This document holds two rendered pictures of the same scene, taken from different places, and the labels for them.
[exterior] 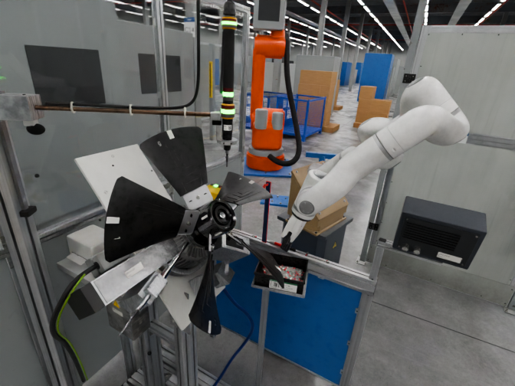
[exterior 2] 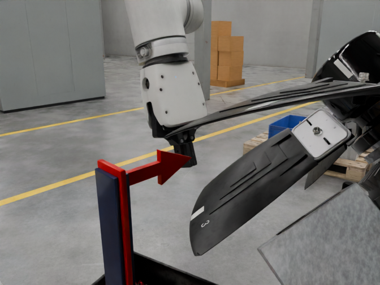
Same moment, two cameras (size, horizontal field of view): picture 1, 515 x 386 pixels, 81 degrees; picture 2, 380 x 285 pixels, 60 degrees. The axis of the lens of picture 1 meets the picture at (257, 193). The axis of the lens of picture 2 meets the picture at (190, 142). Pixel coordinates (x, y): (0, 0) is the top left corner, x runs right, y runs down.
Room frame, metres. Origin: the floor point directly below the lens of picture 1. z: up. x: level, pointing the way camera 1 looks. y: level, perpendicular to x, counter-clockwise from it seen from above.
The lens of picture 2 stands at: (1.45, 0.05, 1.26)
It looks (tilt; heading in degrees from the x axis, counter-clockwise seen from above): 18 degrees down; 198
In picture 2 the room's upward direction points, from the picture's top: straight up
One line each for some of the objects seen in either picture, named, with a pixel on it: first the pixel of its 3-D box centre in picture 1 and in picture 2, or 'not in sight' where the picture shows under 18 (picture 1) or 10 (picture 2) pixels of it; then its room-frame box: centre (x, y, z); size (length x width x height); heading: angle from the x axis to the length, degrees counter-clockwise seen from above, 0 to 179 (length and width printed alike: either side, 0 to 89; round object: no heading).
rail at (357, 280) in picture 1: (282, 253); not in sight; (1.26, -0.14, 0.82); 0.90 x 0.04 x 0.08; 62
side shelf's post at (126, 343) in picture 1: (123, 323); not in sight; (1.14, 0.65, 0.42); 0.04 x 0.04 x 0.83; 62
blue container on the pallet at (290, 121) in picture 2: not in sight; (295, 131); (-2.22, 0.08, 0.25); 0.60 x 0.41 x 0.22; 161
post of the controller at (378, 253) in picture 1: (377, 260); not in sight; (1.06, -0.52, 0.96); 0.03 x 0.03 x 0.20; 62
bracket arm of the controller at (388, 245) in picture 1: (408, 250); not in sight; (1.02, -0.62, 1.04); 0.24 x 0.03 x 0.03; 62
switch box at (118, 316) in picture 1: (127, 306); not in sight; (0.94, 0.51, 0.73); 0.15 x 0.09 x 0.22; 62
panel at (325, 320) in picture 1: (276, 309); not in sight; (1.26, -0.14, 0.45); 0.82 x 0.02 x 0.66; 62
